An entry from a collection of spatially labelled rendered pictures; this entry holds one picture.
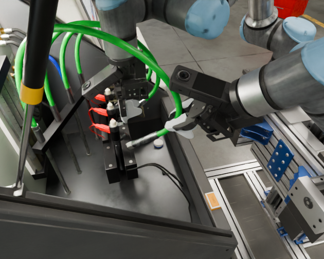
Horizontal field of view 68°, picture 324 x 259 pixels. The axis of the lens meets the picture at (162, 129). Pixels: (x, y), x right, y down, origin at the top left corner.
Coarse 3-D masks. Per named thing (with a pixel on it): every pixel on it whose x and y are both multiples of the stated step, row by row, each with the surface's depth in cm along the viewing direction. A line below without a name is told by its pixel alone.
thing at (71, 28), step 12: (60, 24) 43; (72, 24) 43; (96, 36) 43; (108, 36) 43; (24, 48) 47; (132, 48) 44; (144, 60) 45; (156, 72) 46; (168, 84) 48; (24, 108) 58; (180, 108) 52; (168, 132) 57
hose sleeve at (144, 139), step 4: (156, 132) 59; (144, 136) 60; (148, 136) 59; (152, 136) 59; (156, 136) 58; (136, 140) 61; (140, 140) 61; (144, 140) 60; (148, 140) 60; (152, 140) 60; (132, 144) 62; (136, 144) 61; (140, 144) 61
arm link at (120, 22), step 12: (96, 0) 46; (108, 0) 45; (120, 0) 45; (132, 0) 47; (108, 12) 46; (120, 12) 46; (132, 12) 48; (144, 12) 50; (108, 24) 48; (120, 24) 48; (132, 24) 49; (120, 36) 49; (132, 36) 51
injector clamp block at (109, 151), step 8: (104, 104) 98; (120, 128) 88; (128, 128) 88; (128, 136) 85; (104, 144) 83; (112, 144) 83; (104, 152) 80; (112, 152) 80; (128, 152) 80; (104, 160) 78; (112, 160) 78; (128, 160) 78; (112, 168) 76; (128, 168) 77; (112, 176) 78; (128, 176) 80; (136, 176) 81
